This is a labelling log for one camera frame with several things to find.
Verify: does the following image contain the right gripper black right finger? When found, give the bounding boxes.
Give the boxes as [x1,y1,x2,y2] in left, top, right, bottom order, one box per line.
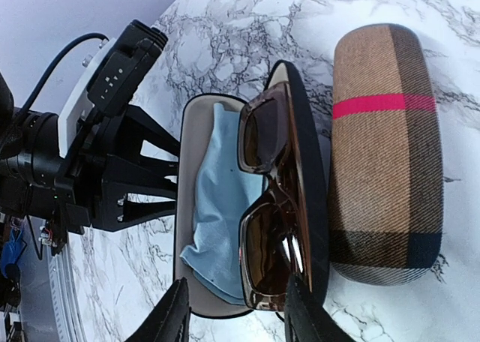
[284,274,353,342]

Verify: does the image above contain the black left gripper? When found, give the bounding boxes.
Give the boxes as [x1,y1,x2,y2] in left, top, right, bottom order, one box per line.
[52,105,180,254]

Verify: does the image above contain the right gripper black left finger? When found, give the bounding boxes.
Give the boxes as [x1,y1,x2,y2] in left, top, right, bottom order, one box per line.
[130,277,191,342]

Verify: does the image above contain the black woven glasses case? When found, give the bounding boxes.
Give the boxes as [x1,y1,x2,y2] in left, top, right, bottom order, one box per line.
[173,60,329,319]

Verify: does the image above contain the brown translucent sunglasses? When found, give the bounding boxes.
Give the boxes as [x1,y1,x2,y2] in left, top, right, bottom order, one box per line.
[238,82,311,313]

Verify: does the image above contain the light blue cleaning cloth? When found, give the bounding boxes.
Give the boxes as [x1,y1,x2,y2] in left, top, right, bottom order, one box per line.
[180,102,263,305]

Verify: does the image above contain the brown striped glasses case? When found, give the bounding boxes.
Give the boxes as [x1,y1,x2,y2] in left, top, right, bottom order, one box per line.
[328,23,444,286]

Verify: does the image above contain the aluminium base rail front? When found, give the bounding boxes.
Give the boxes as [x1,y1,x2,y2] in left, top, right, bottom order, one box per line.
[19,217,87,342]

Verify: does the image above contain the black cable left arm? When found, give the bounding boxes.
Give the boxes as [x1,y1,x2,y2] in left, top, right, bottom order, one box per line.
[22,32,110,113]

